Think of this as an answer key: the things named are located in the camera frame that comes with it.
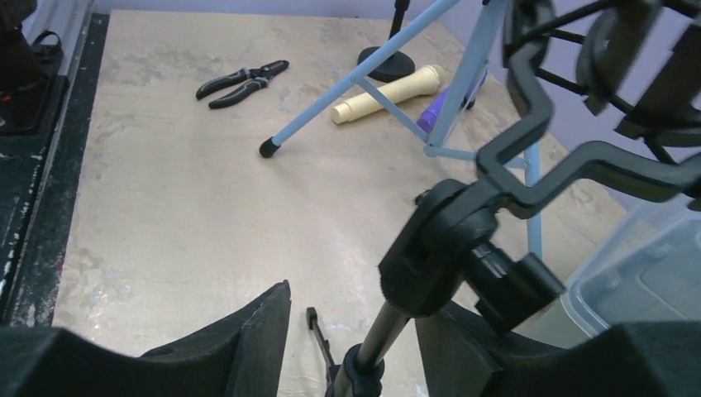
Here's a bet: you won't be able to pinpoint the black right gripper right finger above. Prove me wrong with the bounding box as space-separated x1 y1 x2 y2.
415 302 700 396

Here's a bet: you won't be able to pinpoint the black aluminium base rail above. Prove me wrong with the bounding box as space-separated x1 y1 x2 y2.
1 1 109 327

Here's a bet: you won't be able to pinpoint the black pliers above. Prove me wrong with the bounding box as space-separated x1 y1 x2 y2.
195 60 289 110

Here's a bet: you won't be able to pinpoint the translucent green storage box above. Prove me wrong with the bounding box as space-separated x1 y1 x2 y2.
521 195 700 347

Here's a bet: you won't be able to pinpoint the purple toy microphone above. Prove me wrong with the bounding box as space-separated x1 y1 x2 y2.
416 69 488 133

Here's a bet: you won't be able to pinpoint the black round-base microphone stand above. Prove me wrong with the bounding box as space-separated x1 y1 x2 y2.
356 0 416 84

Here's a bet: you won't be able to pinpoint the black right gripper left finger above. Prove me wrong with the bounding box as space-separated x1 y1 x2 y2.
1 280 291 396

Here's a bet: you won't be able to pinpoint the light blue music stand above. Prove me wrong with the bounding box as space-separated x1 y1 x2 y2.
259 0 543 260

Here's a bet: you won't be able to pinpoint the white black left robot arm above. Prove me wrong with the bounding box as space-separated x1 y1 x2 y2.
1 1 65 136

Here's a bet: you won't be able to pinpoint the black tripod microphone stand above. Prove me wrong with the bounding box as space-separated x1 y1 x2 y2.
327 1 700 396

